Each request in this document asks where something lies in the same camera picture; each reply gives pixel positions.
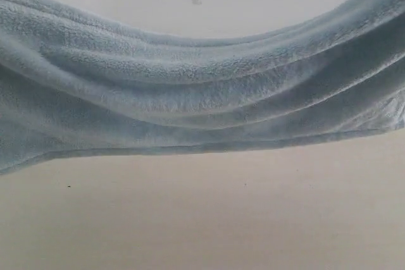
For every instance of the light blue terry towel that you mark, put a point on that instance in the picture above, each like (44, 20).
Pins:
(74, 84)

